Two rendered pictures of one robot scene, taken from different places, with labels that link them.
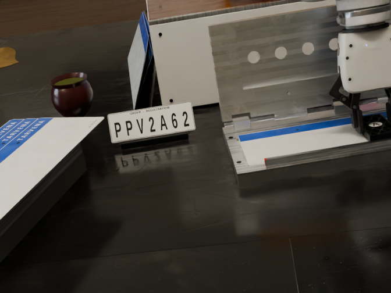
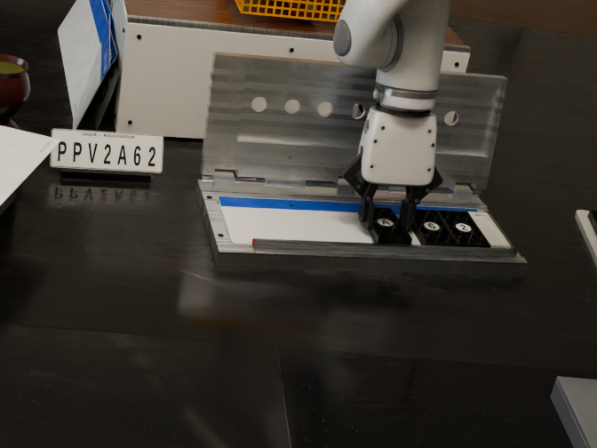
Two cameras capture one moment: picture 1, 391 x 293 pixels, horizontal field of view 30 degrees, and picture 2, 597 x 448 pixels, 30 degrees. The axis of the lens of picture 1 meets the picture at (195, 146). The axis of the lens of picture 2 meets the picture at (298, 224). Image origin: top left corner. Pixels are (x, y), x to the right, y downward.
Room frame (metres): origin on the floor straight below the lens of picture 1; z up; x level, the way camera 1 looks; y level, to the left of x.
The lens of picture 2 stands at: (-0.18, 0.20, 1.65)
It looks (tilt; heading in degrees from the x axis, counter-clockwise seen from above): 28 degrees down; 344
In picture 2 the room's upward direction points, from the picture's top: 11 degrees clockwise
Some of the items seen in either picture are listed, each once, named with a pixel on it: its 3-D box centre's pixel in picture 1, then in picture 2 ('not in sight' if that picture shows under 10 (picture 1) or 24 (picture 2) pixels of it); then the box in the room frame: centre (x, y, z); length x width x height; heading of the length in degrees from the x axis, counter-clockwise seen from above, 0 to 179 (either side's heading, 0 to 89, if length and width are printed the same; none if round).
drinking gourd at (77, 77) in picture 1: (74, 104); (0, 98); (1.40, 0.23, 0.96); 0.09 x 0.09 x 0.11
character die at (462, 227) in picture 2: not in sight; (462, 230); (1.12, -0.42, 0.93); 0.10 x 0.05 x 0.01; 1
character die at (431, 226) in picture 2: not in sight; (430, 229); (1.12, -0.37, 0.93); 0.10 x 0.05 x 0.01; 1
